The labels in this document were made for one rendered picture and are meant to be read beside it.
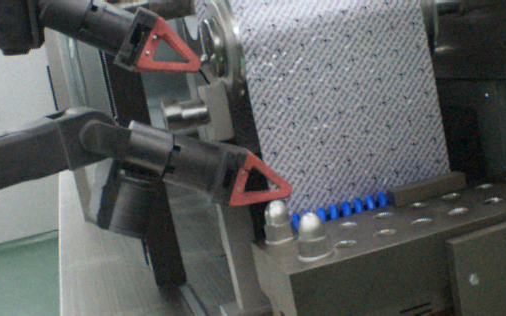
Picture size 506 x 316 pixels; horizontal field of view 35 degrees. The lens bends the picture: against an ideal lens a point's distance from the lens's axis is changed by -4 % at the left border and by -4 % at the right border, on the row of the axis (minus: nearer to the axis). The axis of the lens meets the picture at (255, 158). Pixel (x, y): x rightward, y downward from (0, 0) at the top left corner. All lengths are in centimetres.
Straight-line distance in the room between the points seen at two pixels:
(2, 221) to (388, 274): 590
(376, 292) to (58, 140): 37
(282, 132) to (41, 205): 566
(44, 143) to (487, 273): 48
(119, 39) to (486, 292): 51
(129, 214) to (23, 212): 568
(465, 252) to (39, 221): 589
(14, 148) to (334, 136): 38
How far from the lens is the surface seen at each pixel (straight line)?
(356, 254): 81
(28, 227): 662
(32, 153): 88
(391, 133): 102
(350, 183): 100
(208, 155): 93
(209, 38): 100
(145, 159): 92
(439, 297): 87
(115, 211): 92
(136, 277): 140
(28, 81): 650
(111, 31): 99
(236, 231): 106
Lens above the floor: 126
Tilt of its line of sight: 9 degrees down
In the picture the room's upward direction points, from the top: 12 degrees counter-clockwise
